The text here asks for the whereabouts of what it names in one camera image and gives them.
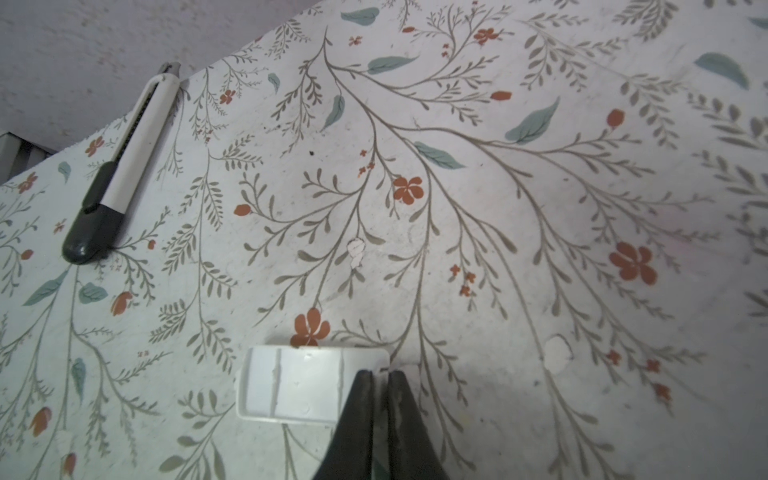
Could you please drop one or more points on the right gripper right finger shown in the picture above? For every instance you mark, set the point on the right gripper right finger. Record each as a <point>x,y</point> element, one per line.
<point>410,451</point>

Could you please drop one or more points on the white battery cover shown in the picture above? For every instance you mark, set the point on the white battery cover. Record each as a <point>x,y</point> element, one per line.
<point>301,385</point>

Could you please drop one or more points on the white black utility knife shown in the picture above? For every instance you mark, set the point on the white black utility knife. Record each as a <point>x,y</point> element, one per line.
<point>106,203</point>

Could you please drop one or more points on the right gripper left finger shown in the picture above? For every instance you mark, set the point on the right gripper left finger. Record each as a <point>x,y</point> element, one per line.
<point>350,452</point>

